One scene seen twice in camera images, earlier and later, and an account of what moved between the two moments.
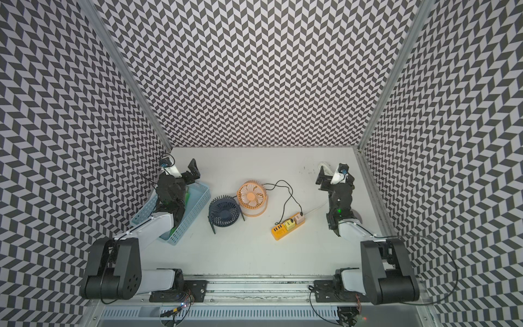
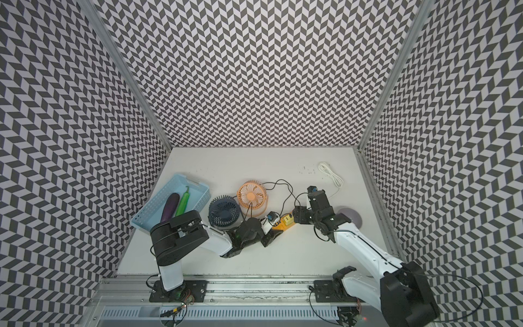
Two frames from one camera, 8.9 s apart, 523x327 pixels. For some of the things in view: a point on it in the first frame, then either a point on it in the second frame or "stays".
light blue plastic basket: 197,197 stays
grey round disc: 356,214 stays
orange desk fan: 252,199 stays
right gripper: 327,180 -> 299,214
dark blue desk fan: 224,211 stays
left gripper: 191,179 -> 270,236
